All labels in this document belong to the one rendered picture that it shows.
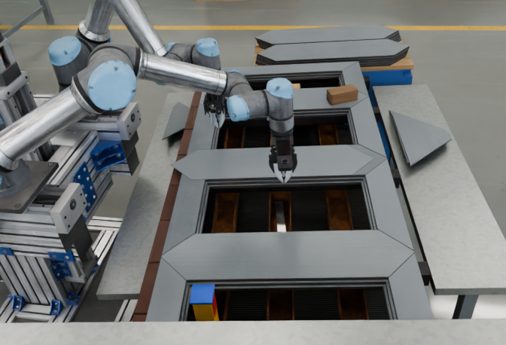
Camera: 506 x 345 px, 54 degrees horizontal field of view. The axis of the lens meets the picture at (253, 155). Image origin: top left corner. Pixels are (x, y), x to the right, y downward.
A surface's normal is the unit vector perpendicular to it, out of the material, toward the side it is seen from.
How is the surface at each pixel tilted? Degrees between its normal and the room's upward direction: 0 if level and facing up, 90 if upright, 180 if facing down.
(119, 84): 87
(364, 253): 0
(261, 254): 0
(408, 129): 0
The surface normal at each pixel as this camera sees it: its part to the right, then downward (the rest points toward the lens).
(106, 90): 0.40, 0.48
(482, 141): -0.07, -0.80
